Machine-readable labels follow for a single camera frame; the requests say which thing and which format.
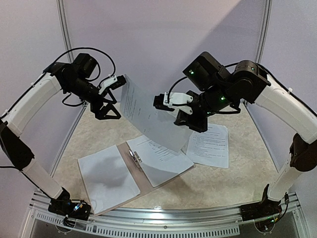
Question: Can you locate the metal folder clip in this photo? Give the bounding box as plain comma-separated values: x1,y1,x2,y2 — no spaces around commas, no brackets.
128,149,143,172

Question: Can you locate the perforated white cable tray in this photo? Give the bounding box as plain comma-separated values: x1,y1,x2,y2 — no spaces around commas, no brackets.
30,211,240,238

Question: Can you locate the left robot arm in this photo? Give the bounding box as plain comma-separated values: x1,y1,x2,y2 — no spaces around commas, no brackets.
0,46,81,209

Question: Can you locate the brown paper folder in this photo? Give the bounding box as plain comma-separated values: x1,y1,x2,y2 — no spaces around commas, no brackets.
93,142,189,217

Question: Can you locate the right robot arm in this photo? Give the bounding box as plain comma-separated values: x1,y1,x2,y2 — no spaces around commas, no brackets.
165,52,317,216

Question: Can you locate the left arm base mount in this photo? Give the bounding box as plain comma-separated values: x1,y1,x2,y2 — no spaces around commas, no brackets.
48,198,91,221

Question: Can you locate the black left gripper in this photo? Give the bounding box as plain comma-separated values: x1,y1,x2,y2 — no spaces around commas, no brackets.
66,76,122,119

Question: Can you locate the aluminium front rail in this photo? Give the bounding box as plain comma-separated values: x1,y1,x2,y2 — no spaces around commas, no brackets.
29,190,302,227

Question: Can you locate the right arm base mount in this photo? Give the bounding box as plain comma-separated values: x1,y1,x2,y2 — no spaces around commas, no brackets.
239,184,285,221

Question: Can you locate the stack of printed papers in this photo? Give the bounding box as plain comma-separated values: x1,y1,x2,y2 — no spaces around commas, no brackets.
185,123,229,169

